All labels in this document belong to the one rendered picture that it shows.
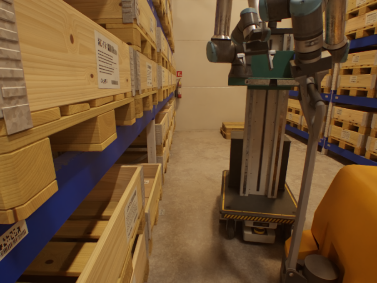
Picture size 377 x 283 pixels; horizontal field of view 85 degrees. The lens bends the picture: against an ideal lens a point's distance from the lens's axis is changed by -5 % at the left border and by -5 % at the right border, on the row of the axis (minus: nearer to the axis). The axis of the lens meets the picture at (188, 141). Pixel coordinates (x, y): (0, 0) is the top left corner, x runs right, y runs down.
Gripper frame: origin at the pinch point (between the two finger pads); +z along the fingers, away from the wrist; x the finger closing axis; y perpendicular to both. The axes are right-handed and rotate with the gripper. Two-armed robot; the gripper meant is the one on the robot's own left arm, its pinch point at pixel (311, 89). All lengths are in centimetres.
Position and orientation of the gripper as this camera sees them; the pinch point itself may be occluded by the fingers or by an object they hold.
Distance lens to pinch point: 97.3
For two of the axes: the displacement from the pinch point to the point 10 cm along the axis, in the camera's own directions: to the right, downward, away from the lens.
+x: 9.1, -1.9, -3.6
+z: 3.8, 7.0, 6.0
